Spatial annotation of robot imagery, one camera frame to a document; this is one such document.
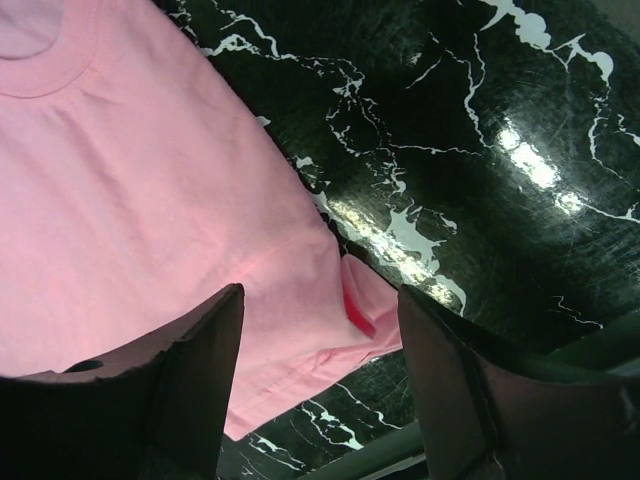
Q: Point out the pink t shirt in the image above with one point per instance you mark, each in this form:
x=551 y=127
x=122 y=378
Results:
x=135 y=184

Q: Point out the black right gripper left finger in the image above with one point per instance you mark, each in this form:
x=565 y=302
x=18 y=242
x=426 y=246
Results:
x=165 y=393

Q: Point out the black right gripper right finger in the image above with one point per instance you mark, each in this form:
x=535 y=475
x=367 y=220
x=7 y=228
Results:
x=488 y=409

